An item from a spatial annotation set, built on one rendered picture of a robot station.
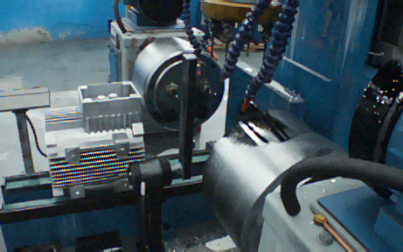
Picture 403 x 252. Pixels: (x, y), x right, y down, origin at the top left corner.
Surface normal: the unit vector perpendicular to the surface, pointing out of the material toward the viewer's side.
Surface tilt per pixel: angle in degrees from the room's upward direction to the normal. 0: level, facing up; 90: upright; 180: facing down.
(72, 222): 90
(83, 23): 90
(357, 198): 0
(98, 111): 90
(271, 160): 36
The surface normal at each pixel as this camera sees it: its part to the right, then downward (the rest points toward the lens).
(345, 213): 0.06, -0.90
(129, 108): 0.37, 0.42
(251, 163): -0.64, -0.54
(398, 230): -0.93, 0.11
